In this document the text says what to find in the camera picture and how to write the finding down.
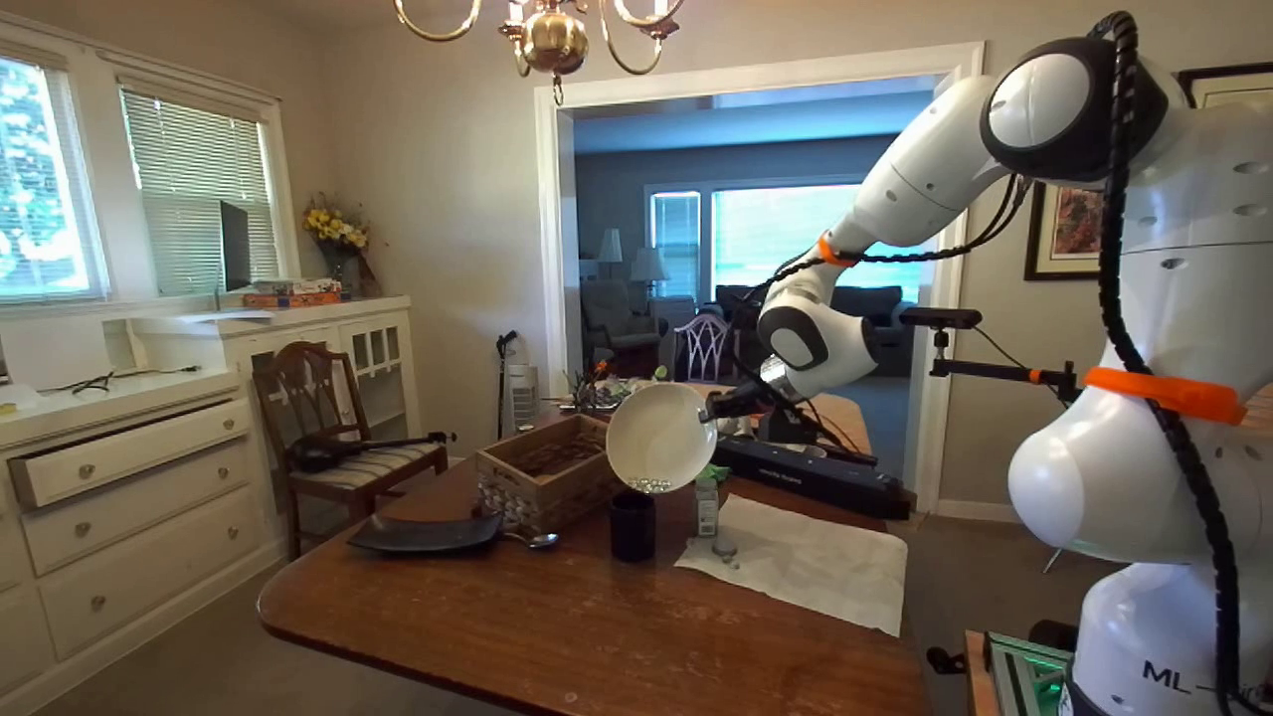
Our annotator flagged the framed picture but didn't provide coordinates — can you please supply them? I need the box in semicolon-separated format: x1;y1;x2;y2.
1182;64;1273;109
1028;188;1104;283

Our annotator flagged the white sideboard cabinet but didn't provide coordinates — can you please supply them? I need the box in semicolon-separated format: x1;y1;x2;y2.
0;300;417;716

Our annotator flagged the green robot base frame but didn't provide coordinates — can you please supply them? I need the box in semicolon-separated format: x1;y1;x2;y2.
968;621;1077;716

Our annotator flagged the clear spice shaker bottle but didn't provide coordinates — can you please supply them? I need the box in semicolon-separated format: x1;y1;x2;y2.
691;466;728;541

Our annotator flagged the brass chandelier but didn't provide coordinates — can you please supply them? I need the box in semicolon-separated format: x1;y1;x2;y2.
390;0;691;88

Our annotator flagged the left framed picture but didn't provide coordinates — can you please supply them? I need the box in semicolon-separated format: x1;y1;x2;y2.
1028;188;1104;283

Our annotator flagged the dark tray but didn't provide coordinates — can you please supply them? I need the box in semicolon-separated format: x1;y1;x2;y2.
349;519;500;558

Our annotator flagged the wooden chair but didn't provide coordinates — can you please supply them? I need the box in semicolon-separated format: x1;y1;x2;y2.
252;344;450;553

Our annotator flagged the yellow flower vase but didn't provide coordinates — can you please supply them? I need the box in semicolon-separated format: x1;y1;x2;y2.
301;196;377;300

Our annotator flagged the long black box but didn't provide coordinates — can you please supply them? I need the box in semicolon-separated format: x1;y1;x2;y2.
718;438;917;523

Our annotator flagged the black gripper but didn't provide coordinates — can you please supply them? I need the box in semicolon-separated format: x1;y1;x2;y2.
699;370;815;422

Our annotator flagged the black camera on stand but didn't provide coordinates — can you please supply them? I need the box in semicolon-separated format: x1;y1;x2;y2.
897;301;1082;411

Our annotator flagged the white paper sheet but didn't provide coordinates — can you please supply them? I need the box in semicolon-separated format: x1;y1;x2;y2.
678;499;906;637

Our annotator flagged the black cup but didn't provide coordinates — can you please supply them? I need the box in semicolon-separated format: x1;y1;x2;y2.
608;493;657;560

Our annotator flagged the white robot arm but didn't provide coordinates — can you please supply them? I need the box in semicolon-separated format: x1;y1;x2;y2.
758;12;1273;716

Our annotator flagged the right framed picture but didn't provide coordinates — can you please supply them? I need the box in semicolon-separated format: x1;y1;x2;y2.
1182;64;1273;109

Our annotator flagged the white plate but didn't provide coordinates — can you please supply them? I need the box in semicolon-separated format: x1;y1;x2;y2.
606;383;718;493

